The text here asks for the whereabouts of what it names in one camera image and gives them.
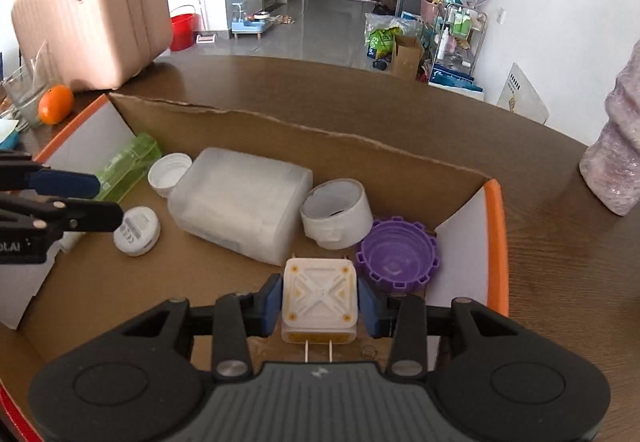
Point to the translucent plastic container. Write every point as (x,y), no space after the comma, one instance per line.
(235,202)

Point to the pink hard suitcase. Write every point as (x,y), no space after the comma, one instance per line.
(90,16)

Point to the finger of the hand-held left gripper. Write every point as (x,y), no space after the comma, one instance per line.
(65,184)
(85,217)

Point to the green spray bottle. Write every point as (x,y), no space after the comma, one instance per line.
(130,159)

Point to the pet water feeder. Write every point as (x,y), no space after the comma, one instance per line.
(250,24)

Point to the blue flat package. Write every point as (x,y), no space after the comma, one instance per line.
(455,79)

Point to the white tape roll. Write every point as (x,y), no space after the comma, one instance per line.
(347,224)

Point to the green plastic bag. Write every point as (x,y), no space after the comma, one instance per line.
(382,37)

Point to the red plastic bucket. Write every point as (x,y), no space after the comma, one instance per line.
(182,29)

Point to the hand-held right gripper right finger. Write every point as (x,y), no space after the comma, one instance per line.
(371,312)

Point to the small brown cardboard box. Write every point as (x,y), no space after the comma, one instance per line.
(407,56)

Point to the white board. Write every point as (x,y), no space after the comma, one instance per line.
(522,94)

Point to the clear glass cup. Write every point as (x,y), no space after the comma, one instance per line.
(22,91)

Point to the white wall outlet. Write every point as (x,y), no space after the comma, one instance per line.
(502,15)

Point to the storage trolley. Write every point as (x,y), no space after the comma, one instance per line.
(460,24)

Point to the small white pink object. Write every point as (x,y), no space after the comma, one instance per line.
(206,38)

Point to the white ribbed bottle cap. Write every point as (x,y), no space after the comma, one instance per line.
(167,174)

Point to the red cardboard box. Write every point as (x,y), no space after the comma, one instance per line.
(250,131)

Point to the blue tissue box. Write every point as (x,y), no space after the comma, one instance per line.
(7,134)

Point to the white round lid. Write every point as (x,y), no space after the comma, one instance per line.
(137,231)

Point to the orange fruit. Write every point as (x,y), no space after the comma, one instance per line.
(56,104)

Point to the white power adapter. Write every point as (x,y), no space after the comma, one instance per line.
(320,302)

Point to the purple notched lid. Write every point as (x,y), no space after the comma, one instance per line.
(395,259)

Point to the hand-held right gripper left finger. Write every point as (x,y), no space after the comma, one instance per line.
(271,306)

